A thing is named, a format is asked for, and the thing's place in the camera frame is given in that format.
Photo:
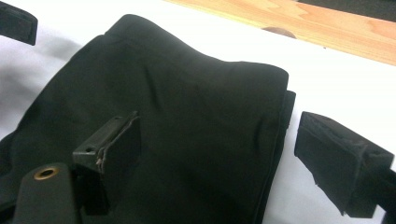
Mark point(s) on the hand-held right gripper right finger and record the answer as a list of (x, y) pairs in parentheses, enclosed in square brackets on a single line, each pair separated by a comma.
[(339, 161)]

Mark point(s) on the black shorts with blue stripes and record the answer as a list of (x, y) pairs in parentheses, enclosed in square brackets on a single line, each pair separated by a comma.
[(202, 124)]

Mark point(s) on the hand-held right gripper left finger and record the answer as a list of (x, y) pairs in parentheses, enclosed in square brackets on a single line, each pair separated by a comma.
[(120, 146)]

